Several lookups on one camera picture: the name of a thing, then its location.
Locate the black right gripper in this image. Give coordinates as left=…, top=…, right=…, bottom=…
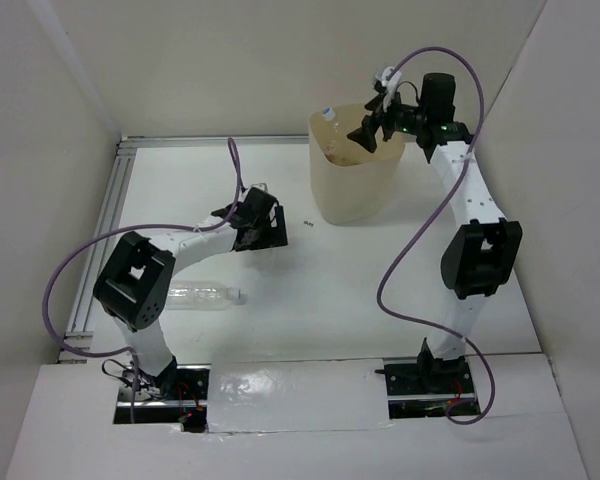
left=346, top=87, right=428, bottom=153

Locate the clear bottle white cap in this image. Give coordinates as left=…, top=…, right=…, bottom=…
left=322, top=104, right=364, bottom=149

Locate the red label bottle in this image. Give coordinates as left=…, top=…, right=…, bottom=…
left=324, top=141, right=350, bottom=166

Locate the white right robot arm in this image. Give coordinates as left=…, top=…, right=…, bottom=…
left=347, top=67, right=523, bottom=392

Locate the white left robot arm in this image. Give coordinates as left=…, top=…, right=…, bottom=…
left=93, top=185, right=288, bottom=399

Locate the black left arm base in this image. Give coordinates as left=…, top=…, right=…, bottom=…
left=102, top=366, right=210, bottom=434

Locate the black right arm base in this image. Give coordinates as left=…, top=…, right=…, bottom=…
left=374, top=360, right=481, bottom=420

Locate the beige plastic bin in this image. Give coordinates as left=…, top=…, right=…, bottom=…
left=308, top=107, right=406, bottom=225

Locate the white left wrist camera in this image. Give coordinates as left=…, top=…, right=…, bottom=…
left=248, top=184, right=270, bottom=198

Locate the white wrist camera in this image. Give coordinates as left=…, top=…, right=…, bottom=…
left=248, top=184, right=270, bottom=198
left=374, top=66, right=402, bottom=111

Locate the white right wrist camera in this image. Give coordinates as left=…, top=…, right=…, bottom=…
left=374, top=66, right=402, bottom=111

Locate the aluminium frame rail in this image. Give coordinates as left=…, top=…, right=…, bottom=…
left=57, top=133, right=476, bottom=364

